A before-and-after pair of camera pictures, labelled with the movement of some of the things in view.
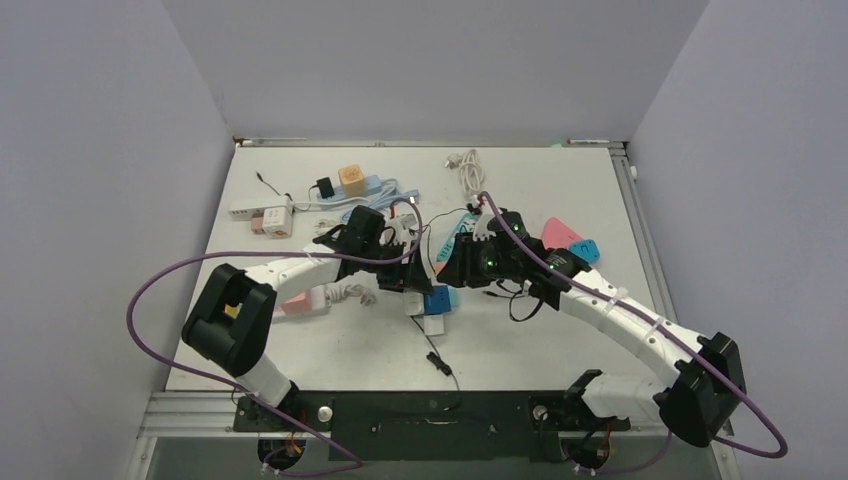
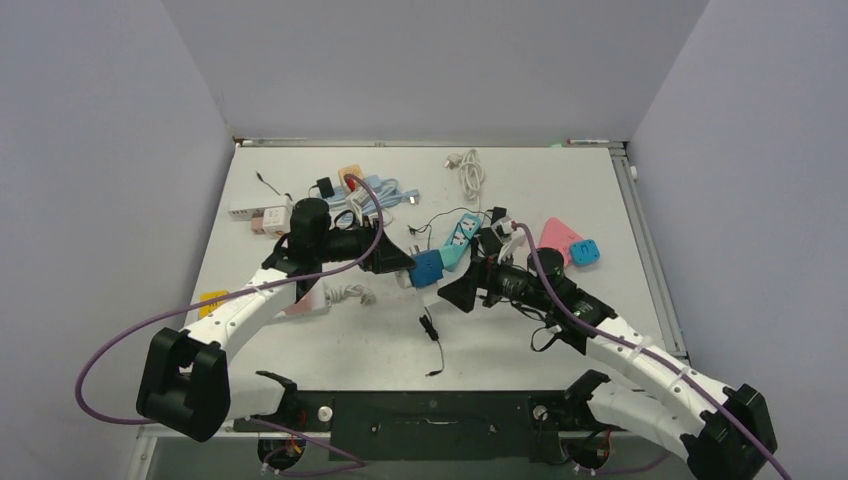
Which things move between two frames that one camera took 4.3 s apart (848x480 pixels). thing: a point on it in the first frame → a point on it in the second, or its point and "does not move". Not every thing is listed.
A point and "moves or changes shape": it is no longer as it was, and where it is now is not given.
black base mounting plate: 431,425 does not move
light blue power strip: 371,184 does not move
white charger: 413,303 moves or changes shape
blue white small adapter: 438,302 moves or changes shape
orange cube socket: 352,180 does not move
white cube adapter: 278,222 does not move
